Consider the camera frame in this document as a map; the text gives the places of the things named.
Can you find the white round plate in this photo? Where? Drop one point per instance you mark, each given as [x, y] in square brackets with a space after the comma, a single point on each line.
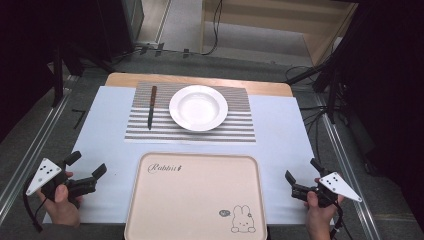
[198, 107]

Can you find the dark cabinet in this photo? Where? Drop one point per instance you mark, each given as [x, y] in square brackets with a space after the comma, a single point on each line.
[110, 26]

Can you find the person's right hand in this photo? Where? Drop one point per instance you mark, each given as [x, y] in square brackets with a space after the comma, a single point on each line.
[318, 213]

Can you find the light wooden shelf unit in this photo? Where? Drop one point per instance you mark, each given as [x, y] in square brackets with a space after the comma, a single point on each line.
[266, 20]

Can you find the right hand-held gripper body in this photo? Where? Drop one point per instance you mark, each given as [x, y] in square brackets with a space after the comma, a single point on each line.
[336, 186]

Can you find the metal floor rail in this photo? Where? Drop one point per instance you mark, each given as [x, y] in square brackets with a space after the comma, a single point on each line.
[30, 150]
[350, 180]

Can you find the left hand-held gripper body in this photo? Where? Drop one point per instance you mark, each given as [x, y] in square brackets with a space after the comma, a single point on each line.
[45, 173]

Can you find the black tripod stand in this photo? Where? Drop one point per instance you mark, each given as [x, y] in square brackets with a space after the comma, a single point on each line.
[328, 86]

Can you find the grey striped placemat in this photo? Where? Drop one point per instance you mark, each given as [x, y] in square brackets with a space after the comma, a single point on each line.
[233, 130]

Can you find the pale blue table sheet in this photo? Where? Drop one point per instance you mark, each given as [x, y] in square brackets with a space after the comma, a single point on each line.
[283, 133]

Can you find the person's left hand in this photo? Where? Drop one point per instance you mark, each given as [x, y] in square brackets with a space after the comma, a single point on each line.
[61, 208]

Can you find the beige tray with rabbit print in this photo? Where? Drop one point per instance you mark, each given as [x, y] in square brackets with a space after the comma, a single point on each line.
[193, 200]

